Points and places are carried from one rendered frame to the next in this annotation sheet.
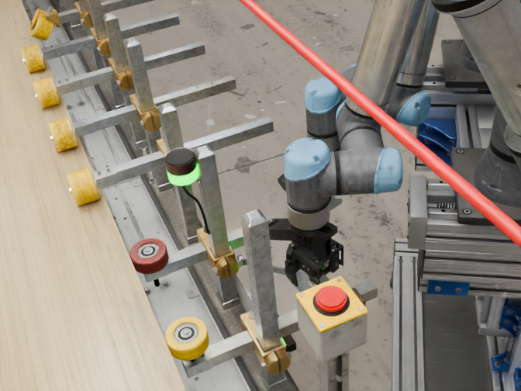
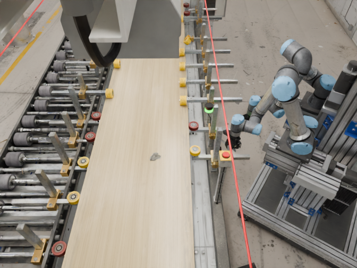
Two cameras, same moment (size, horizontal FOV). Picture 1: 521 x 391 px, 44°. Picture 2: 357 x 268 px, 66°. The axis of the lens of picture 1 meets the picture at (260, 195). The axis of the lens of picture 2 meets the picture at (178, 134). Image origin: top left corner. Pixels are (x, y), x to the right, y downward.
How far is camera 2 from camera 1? 0.77 m
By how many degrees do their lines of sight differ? 17
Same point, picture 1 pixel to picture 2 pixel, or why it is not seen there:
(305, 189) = (234, 126)
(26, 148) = (171, 82)
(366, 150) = (253, 123)
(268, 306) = (217, 150)
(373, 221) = not seen: hidden behind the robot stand
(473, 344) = (282, 186)
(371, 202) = (275, 130)
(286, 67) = (269, 68)
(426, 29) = not seen: hidden behind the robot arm
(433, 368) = (265, 187)
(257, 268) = (217, 141)
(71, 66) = not seen: hidden behind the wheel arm
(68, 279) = (171, 124)
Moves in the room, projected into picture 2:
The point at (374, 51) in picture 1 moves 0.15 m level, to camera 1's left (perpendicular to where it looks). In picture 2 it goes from (264, 99) to (240, 93)
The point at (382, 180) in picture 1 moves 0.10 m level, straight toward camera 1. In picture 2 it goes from (254, 131) to (247, 141)
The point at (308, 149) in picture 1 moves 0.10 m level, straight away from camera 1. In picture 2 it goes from (239, 117) to (243, 108)
